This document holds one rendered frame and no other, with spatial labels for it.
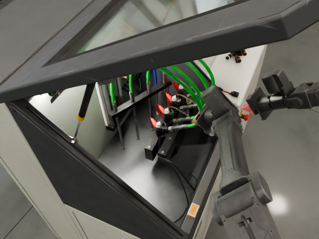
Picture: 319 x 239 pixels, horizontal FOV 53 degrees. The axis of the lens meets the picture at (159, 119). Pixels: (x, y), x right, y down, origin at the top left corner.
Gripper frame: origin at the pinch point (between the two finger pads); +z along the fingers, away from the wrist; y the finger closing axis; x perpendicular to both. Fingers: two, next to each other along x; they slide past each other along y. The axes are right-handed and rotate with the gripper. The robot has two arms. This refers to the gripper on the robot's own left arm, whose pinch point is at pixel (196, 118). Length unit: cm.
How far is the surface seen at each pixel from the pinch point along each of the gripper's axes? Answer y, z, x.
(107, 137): 17, 50, -11
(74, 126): 27.3, 26.6, -28.0
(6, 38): 23, 13, -65
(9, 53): 27, 7, -60
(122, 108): 7.6, 29.4, -18.1
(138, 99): -0.2, 28.8, -15.2
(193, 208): 24.0, 5.4, 23.0
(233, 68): -52, 33, 13
